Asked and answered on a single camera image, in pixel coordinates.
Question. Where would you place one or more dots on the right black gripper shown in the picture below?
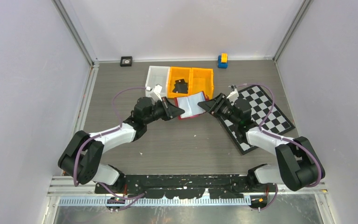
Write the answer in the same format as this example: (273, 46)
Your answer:
(214, 106)

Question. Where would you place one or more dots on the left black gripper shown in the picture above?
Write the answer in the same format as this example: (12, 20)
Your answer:
(170, 110)

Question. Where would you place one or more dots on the red card holder wallet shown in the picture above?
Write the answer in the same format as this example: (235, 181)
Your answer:
(190, 105)

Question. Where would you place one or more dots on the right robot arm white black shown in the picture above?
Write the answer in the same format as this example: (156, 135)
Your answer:
(297, 167)

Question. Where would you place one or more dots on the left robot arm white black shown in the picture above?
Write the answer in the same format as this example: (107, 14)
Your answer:
(81, 158)

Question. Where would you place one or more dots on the black card in bin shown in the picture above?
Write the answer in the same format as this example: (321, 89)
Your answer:
(180, 86)

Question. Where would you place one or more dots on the orange bin with cards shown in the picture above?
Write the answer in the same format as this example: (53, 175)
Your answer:
(177, 73)

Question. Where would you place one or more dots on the empty orange bin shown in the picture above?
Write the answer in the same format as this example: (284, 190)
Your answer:
(202, 80)

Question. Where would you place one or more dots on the white plastic bin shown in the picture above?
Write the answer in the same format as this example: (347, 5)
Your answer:
(158, 75)

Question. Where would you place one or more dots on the blue yellow toy block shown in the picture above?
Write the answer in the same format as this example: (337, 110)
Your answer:
(223, 61)

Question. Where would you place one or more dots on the black white checkerboard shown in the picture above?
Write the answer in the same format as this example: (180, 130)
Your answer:
(277, 122)

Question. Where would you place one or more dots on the small black square box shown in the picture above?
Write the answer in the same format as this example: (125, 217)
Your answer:
(126, 61)

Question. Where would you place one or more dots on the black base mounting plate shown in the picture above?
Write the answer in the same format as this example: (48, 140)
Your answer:
(227, 186)

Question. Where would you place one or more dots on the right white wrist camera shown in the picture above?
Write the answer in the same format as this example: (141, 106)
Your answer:
(234, 94)

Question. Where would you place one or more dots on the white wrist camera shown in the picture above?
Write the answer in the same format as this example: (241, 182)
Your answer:
(234, 94)
(154, 92)

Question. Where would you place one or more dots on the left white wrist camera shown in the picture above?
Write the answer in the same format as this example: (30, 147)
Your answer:
(154, 92)

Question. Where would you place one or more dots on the aluminium rail frame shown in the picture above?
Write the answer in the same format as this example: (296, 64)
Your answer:
(69, 195)

